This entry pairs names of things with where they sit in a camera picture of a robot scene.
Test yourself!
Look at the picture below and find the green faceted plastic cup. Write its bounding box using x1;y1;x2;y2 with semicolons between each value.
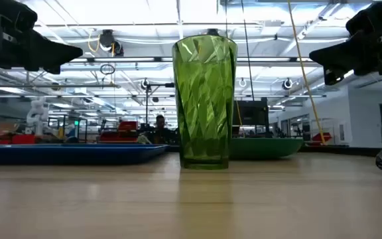
172;34;238;171

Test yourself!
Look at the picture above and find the green plastic plate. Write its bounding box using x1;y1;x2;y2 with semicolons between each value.
227;137;304;161

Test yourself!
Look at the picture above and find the red object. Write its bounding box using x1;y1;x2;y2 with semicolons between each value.
311;131;333;144

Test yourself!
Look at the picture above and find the blue plastic tray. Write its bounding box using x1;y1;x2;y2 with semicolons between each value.
0;142;169;166

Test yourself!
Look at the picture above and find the white robot figure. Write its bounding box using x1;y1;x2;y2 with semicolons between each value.
26;97;50;136

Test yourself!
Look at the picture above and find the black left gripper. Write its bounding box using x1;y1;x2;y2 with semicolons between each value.
0;0;84;75

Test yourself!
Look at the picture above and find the yellow hanging cable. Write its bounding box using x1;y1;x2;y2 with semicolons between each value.
286;0;328;146

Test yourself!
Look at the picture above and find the red tool chest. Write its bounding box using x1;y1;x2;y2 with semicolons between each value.
98;120;139;144

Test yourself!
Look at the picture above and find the person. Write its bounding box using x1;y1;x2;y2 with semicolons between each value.
137;114;178;145

